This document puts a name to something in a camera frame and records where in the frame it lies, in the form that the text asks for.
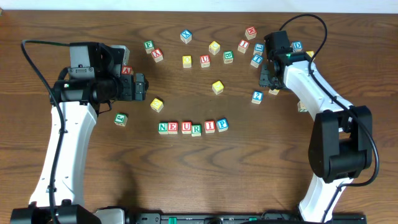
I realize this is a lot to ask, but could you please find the yellow S wooden block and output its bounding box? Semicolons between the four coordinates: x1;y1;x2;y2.
269;89;280;95

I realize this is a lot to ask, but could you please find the green N wooden block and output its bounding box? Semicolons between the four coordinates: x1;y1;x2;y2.
158;122;168;134

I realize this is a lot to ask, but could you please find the red E wooden block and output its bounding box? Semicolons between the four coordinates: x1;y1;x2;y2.
167;122;178;134

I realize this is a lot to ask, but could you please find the red u block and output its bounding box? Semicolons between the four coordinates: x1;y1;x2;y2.
200;55;211;68
182;121;192;134

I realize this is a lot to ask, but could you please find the blue P wooden block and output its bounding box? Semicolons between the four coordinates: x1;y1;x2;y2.
216;118;229;132

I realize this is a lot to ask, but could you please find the green R wooden block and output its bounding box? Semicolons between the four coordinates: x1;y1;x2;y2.
191;124;201;137

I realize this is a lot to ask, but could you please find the red i block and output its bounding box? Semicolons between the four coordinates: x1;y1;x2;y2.
204;120;216;134
238;40;249;54

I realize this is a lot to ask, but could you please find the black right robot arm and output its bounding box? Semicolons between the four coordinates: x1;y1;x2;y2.
260;30;373;223

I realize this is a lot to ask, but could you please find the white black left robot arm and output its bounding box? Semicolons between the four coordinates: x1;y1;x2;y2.
10;42;149;223

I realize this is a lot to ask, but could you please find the blue 2 wooden block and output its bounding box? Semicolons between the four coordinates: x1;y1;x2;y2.
251;91;264;105

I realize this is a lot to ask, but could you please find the red A wooden block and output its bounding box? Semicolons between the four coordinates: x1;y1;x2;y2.
121;65;134;75

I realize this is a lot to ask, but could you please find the blue T wooden block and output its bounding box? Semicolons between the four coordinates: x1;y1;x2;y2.
251;54;264;68

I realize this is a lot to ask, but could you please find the yellow G wooden block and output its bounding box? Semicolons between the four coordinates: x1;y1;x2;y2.
150;98;164;113

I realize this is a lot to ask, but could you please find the blue L wooden block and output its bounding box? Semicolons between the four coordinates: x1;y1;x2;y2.
253;43;265;56

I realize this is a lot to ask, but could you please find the red X wooden block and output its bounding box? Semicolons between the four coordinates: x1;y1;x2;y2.
150;49;164;63

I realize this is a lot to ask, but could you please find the green J wooden block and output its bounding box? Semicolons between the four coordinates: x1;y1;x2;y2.
114;113;128;126

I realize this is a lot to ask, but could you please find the green F wooden block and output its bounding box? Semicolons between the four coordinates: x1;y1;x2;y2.
144;40;155;54

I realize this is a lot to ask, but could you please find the green B wooden block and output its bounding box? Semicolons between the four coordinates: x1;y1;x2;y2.
223;50;234;63

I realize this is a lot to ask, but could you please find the blue D block upper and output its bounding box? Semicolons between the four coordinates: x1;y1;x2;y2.
290;41;303;52

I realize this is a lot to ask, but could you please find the yellow Q wooden block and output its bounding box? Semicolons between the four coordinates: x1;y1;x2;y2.
212;80;224;95

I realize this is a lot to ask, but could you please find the red block far top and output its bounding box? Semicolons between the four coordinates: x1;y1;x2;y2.
245;26;257;40

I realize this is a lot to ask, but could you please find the yellow block left middle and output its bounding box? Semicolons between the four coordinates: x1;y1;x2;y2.
182;55;192;68

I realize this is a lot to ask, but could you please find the yellow 8 wooden block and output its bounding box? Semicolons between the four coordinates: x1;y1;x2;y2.
307;51;315;57

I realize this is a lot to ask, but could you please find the yellow block upper centre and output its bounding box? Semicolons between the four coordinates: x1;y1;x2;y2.
209;41;221;55

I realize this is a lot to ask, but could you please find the blue X wooden block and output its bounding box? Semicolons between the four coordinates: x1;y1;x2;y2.
180;29;192;44

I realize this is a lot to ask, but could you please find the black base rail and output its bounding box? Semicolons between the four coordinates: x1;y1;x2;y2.
93;212;367;224

